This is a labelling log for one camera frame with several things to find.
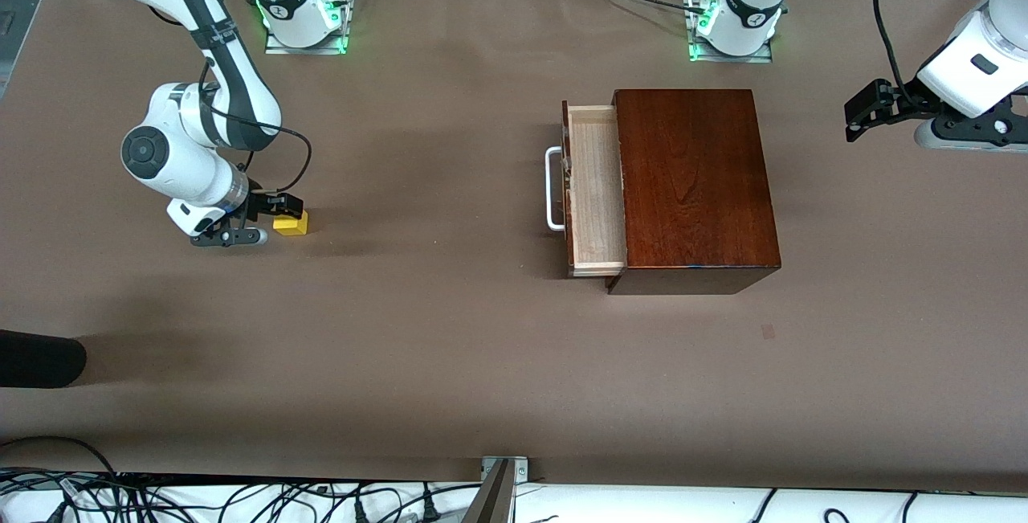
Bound wooden drawer with metal handle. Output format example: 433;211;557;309
546;101;628;278

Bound dark wooden drawer cabinet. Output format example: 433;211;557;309
606;89;781;296

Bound black foam cylinder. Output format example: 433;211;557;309
0;329;88;389

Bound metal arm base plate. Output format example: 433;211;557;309
685;0;776;63
263;0;354;55

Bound aluminium profile beam with bracket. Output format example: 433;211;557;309
462;456;529;523

